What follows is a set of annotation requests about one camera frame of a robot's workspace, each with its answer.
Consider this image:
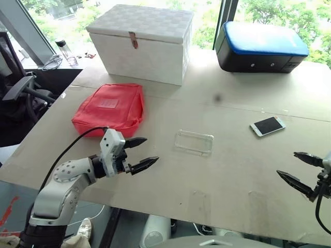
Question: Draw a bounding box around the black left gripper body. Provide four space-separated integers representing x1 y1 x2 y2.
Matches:
112 142 131 175

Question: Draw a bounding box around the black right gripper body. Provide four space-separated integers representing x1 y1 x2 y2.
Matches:
315 169 331 199

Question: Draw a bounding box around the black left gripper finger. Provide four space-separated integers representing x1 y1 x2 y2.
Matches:
125 137 148 149
127 156 160 176

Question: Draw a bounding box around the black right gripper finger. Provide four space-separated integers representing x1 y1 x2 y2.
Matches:
293 151 325 168
276 169 319 203

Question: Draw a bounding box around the clear plastic phone case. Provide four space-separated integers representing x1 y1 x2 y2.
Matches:
173 129 215 158

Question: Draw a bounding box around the blue and black case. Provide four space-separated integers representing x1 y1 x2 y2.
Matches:
215 21 310 74

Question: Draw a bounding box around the red fabric pouch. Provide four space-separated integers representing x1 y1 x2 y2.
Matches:
71 83 145 139

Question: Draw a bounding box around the white smartphone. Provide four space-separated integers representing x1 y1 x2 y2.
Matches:
249 116 287 137

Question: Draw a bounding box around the white woven storage box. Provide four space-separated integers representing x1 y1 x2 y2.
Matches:
86 4 195 86

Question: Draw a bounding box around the clear bottle with black cap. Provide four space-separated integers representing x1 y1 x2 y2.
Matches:
55 39 71 61

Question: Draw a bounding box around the black office chair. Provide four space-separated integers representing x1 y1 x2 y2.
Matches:
0 30 56 148

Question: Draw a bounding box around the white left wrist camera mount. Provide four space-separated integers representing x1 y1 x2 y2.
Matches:
99 128 126 178

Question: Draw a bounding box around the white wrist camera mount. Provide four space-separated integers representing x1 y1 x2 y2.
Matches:
99 128 126 178
321 151 331 181

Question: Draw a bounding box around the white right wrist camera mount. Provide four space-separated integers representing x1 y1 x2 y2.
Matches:
321 151 331 181

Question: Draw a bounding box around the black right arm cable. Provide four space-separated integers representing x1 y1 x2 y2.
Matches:
314 180 331 232

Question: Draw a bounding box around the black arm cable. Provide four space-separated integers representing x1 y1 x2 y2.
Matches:
314 180 331 232
39 126 110 192

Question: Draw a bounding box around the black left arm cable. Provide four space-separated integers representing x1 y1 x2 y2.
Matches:
39 126 110 192

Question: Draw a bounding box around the thin white cable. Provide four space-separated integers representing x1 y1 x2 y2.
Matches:
67 204 106 226

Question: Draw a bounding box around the grey coiled cable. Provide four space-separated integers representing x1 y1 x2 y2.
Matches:
41 54 64 71

